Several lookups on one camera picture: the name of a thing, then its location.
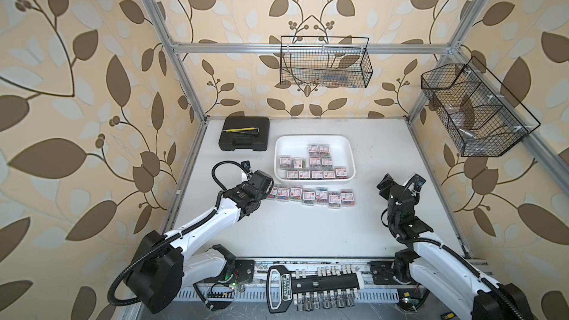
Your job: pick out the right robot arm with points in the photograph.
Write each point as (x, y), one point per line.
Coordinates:
(428, 261)

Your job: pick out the socket set holder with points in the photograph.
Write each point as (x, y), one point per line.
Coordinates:
(328, 288)

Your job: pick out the yellow handled hex key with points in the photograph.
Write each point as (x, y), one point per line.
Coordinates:
(246, 130)

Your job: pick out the paper clip box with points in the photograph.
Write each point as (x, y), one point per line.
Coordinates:
(347, 198)
(322, 196)
(296, 193)
(283, 193)
(308, 197)
(334, 200)
(273, 193)

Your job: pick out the back wire basket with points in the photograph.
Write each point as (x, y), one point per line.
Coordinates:
(325, 61)

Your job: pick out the white plastic tray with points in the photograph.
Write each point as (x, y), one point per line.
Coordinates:
(314, 159)

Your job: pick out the right wire basket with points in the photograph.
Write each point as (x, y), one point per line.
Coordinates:
(482, 115)

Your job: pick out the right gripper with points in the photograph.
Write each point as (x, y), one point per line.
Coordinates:
(387, 182)

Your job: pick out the wire basket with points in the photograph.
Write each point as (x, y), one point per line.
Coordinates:
(325, 61)
(482, 115)

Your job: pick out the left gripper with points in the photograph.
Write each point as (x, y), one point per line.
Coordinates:
(238, 188)

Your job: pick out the yellow handled screwdriver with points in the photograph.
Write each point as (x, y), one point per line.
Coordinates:
(448, 316)

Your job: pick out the black tool case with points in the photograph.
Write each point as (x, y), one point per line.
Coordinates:
(242, 141)

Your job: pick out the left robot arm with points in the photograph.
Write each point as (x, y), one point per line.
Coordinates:
(164, 263)

